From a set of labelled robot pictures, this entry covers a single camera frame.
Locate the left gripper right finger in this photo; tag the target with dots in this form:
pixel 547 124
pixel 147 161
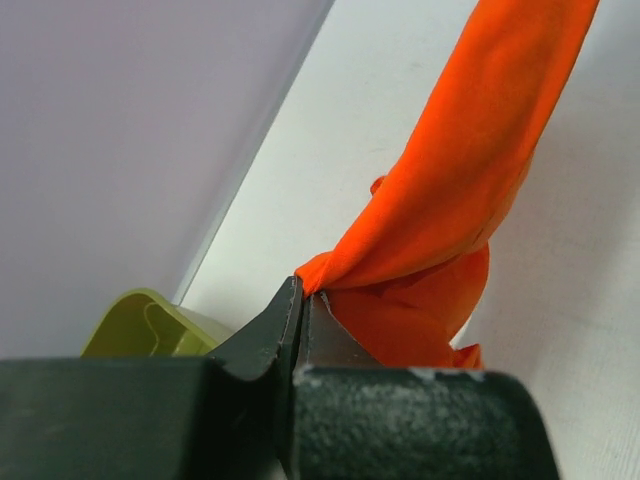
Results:
pixel 353 418

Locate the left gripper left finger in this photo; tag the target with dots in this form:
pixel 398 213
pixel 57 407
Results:
pixel 221 415

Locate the orange t shirt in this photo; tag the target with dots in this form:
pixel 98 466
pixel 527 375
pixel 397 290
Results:
pixel 410 270

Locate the olive green plastic basket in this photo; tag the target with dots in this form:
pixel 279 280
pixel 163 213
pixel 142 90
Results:
pixel 143 323

